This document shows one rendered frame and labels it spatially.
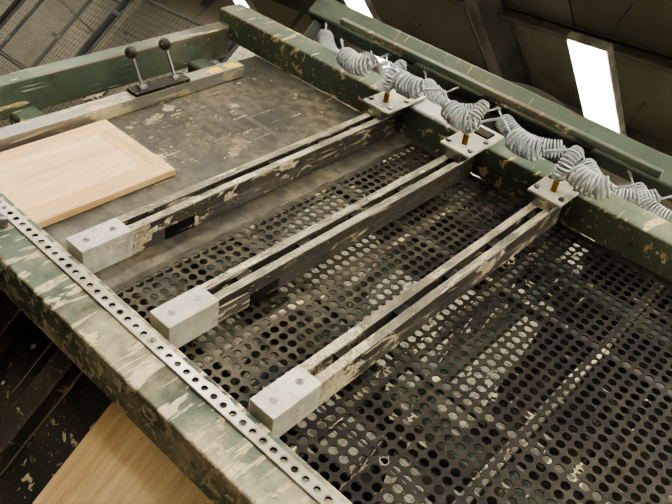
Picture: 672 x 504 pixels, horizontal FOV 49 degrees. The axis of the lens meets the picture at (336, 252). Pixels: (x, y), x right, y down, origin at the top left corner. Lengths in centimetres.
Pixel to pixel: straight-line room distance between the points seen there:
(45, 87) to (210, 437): 138
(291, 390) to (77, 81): 139
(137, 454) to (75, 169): 75
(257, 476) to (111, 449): 50
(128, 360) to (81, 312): 16
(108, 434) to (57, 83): 114
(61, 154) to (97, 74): 49
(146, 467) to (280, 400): 41
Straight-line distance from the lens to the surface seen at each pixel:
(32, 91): 236
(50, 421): 181
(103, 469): 168
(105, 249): 164
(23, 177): 195
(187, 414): 132
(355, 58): 224
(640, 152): 251
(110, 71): 248
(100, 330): 147
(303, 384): 135
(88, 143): 207
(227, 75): 245
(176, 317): 145
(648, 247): 201
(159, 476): 161
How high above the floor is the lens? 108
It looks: 6 degrees up
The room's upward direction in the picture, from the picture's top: 38 degrees clockwise
